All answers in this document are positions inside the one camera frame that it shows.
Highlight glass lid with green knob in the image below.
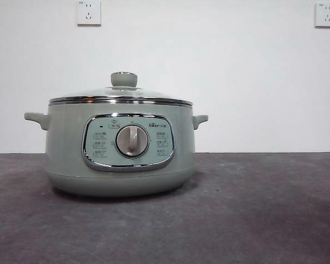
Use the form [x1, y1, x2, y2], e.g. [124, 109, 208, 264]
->
[48, 71, 194, 107]

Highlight pale green electric pot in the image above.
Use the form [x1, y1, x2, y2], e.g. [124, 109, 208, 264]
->
[24, 99, 210, 198]

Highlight white wall socket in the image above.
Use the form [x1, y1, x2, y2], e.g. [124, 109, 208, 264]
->
[314, 2, 330, 29]
[76, 0, 102, 27]

